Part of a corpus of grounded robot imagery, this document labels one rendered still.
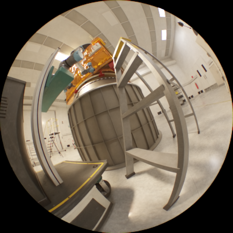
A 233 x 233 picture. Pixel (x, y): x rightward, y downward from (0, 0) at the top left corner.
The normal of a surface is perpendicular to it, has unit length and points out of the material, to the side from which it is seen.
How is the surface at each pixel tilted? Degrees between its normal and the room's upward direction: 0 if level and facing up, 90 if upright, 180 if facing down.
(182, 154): 76
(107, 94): 90
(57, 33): 180
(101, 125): 90
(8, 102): 90
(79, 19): 180
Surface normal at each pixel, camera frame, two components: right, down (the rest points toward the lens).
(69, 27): 0.35, 0.93
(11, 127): 0.90, -0.38
